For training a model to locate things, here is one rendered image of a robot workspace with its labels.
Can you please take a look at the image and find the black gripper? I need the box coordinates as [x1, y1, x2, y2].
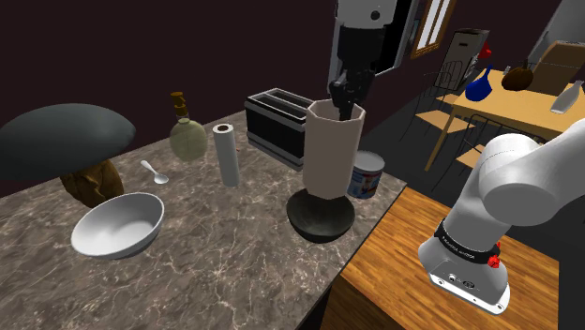
[328, 25, 389, 122]

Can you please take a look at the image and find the tall beige cup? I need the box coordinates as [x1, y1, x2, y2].
[302, 98, 368, 202]

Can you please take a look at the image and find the black toaster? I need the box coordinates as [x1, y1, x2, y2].
[244, 87, 316, 173]

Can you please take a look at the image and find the metal chair with wooden seat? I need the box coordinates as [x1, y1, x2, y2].
[399, 60, 464, 143]
[431, 112, 549, 193]

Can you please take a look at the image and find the white tin can blue label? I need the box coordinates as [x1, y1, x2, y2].
[346, 150, 386, 201]

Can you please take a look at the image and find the grey cabinet appliance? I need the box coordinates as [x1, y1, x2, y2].
[433, 28, 491, 91]

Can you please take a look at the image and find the blue vase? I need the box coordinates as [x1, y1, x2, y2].
[464, 64, 494, 102]

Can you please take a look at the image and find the black bowl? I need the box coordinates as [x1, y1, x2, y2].
[285, 187, 356, 245]

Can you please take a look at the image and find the white paper towel roll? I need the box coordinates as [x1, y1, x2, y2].
[212, 122, 241, 188]

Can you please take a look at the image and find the wooden dining table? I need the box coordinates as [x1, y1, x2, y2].
[424, 80, 585, 173]

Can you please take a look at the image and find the brown pumpkin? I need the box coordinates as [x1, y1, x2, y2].
[501, 60, 535, 93]

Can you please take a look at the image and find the green flask with brown cork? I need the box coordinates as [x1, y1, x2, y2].
[169, 91, 209, 163]

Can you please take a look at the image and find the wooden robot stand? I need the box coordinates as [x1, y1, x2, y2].
[320, 185, 561, 330]

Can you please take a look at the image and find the brown cardboard box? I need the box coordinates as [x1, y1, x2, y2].
[526, 39, 585, 98]

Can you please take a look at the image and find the white spoon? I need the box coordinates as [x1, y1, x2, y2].
[139, 159, 170, 186]

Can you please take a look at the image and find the white bottle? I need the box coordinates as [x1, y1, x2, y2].
[549, 80, 585, 115]

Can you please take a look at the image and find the white bowl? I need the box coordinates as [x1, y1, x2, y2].
[69, 192, 166, 261]

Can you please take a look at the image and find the dark grey mushroom figure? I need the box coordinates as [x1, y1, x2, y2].
[0, 102, 137, 209]

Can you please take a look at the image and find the window with wooden frame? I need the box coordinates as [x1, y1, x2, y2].
[410, 0, 458, 61]

